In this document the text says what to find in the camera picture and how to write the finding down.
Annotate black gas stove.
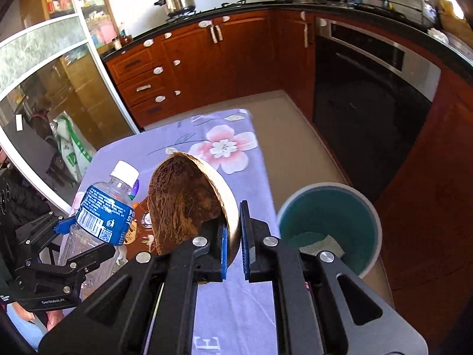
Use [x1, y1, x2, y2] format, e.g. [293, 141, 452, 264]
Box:
[164, 7, 209, 23]

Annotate small dark jar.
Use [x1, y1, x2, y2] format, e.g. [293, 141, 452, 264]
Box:
[112, 34, 134, 51]

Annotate teal round trash bin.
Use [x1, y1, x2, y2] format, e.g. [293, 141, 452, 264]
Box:
[277, 182, 383, 279]

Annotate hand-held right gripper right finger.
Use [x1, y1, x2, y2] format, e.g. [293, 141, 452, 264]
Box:
[239, 200, 429, 355]

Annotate black built-in oven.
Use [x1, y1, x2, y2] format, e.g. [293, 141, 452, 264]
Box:
[312, 17, 443, 205]

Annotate steel pressure cooker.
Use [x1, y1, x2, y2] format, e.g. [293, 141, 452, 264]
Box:
[154, 0, 201, 17]

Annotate yellow plastic bag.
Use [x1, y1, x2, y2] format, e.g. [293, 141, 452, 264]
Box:
[437, 0, 471, 38]

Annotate wooden cabinet side panel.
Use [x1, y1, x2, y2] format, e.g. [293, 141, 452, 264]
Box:
[370, 64, 473, 355]

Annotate crumpled white paper piece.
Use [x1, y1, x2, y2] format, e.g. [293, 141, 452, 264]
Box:
[298, 234, 346, 262]

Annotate black kitchen countertop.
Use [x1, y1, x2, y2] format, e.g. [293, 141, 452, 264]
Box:
[101, 0, 473, 84]

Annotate green and white bag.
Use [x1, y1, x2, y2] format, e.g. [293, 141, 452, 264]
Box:
[50, 114, 94, 183]

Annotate brown coconut shell half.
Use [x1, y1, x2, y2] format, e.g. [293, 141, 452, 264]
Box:
[148, 152, 239, 285]

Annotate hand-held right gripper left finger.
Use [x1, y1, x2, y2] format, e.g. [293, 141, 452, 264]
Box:
[39, 219, 228, 355]

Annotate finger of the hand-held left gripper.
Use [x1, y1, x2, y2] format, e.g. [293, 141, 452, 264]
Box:
[15, 212, 80, 256]
[25, 243, 117, 297]

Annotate clear plastic water bottle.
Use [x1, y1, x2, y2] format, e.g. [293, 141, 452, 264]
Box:
[58, 160, 140, 293]

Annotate wooden kitchen cabinets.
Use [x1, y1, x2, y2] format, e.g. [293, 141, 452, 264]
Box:
[104, 9, 315, 129]

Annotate glass display cabinet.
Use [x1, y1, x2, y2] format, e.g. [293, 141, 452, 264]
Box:
[18, 0, 124, 57]

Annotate glass sliding door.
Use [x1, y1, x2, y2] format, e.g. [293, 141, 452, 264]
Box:
[0, 15, 142, 216]

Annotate purple floral tablecloth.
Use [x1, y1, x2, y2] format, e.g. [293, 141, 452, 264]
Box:
[7, 109, 282, 355]

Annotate person's left hand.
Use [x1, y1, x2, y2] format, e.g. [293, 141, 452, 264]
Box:
[9, 301, 68, 335]

